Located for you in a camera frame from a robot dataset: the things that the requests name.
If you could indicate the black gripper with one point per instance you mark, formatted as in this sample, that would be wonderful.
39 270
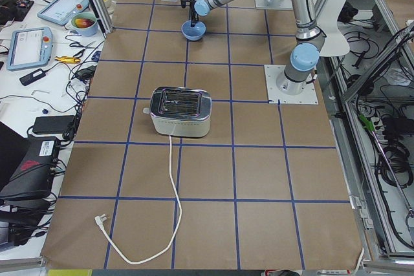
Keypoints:
193 15

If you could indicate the blue bowl with fruit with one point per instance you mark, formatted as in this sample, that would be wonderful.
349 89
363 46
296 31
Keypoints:
85 24

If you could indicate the cream silver toaster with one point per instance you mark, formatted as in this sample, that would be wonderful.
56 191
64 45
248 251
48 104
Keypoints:
180 111

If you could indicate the scissors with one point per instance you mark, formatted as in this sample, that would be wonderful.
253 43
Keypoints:
77 44

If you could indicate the yellow orange tool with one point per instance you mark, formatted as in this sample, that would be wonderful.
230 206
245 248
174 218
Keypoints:
66 59

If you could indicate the white chair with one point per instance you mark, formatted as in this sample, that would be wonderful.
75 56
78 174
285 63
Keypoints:
335 43

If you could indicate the blue teach pendant tablet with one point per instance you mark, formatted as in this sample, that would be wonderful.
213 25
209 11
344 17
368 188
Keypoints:
29 48

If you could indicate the black power adapter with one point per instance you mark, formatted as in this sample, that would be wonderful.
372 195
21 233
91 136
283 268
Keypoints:
52 124

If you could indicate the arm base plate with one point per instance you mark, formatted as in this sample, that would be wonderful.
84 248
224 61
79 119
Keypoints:
274 4
280 90

